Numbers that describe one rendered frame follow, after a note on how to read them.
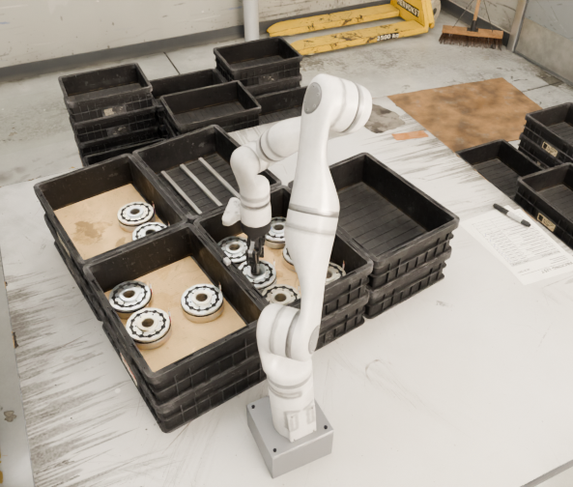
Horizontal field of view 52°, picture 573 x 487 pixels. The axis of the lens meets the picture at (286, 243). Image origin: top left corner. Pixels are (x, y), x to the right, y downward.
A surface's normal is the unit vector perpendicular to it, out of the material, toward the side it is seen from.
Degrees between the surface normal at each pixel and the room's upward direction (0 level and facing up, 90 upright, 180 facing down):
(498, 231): 0
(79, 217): 0
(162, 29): 90
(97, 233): 0
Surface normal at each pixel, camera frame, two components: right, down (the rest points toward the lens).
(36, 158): 0.00, -0.74
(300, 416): 0.44, 0.55
